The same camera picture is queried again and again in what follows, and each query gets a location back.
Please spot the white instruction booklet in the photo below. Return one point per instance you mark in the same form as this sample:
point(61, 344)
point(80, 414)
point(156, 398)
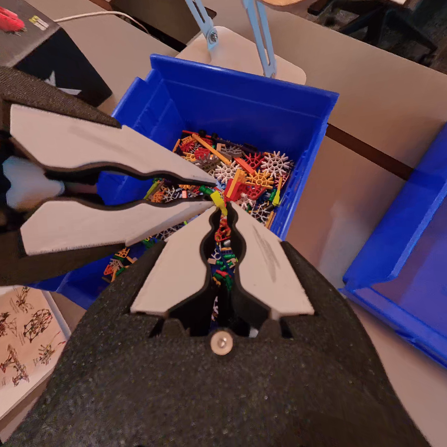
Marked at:
point(31, 331)

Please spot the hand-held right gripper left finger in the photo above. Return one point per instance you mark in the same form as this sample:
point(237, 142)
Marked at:
point(174, 272)

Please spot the black office chair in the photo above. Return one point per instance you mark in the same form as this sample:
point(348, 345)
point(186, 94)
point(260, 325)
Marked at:
point(384, 31)

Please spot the short green toy rod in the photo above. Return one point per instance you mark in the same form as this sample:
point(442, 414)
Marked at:
point(206, 190)

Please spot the black cardboard box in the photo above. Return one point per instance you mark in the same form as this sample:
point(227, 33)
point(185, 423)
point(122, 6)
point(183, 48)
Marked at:
point(70, 70)

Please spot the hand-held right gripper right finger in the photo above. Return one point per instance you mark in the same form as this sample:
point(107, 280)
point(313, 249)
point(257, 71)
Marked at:
point(272, 276)

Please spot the blue plastic bin with tag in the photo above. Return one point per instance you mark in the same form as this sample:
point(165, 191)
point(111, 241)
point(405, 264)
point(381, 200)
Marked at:
point(244, 104)

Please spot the yellow toy clip connector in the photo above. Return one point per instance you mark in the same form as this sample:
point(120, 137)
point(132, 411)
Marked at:
point(217, 199)

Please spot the pile of colourful toy pieces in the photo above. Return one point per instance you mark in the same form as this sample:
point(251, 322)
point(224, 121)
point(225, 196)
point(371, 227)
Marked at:
point(251, 174)

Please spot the red plastic tool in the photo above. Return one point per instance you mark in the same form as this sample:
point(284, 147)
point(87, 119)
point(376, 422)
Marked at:
point(10, 19)

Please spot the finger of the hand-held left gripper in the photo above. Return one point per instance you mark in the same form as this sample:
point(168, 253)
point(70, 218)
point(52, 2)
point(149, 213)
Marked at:
point(87, 227)
point(87, 143)

